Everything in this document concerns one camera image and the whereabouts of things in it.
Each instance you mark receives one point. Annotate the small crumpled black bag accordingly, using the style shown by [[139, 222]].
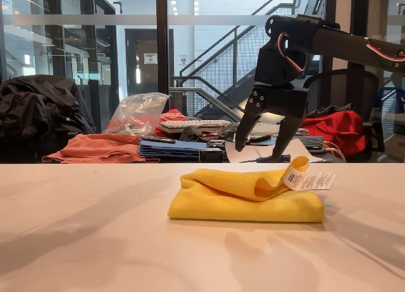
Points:
[[190, 133]]

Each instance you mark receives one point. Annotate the metal staircase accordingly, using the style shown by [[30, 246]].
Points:
[[218, 67]]

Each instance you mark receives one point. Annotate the small black box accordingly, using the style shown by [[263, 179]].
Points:
[[210, 155]]

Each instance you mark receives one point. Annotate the white QR sign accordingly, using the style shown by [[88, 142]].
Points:
[[151, 58]]

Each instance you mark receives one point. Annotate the black office chair red jacket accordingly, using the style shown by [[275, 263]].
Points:
[[357, 83]]

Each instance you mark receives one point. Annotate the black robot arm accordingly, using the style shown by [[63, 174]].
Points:
[[341, 45]]

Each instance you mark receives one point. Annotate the white keyboard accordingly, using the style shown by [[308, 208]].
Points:
[[190, 126]]

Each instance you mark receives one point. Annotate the coral t-shirt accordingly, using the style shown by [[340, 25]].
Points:
[[101, 148]]

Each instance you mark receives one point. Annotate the large crumpled black bag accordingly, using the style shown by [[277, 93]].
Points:
[[229, 130]]

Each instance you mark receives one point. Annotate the clear plastic bag with parts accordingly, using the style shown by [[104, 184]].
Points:
[[139, 115]]

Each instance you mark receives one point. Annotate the small white poster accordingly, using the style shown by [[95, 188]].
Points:
[[183, 60]]

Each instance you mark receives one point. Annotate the white lined paper sheet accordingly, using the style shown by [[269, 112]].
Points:
[[262, 149]]

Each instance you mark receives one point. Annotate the yellow microfiber towel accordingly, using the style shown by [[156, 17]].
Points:
[[240, 210]]

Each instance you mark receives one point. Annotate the red cloth white print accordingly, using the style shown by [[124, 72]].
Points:
[[173, 115]]

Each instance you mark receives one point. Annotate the small red item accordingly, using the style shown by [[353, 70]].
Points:
[[210, 135]]

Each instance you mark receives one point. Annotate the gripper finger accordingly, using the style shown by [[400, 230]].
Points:
[[289, 134], [251, 121]]

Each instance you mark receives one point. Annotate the dark framed door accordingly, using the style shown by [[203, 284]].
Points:
[[148, 77]]

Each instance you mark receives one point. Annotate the black desk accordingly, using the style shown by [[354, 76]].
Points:
[[190, 160]]

